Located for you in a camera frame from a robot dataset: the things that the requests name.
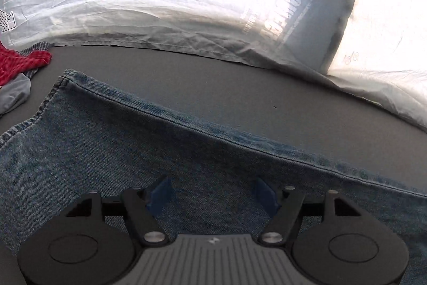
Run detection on white printed carrot curtain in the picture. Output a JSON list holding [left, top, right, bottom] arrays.
[[1, 0, 426, 128]]

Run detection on red knitted garment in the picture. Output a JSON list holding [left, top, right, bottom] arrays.
[[1, 44, 52, 87]]

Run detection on checkered dark shirt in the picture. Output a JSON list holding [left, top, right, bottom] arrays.
[[18, 41, 52, 80]]

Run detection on blue denim jeans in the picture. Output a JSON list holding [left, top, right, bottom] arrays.
[[1, 70, 426, 284]]

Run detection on grey cloth garment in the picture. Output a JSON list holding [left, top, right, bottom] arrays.
[[0, 73, 31, 116]]

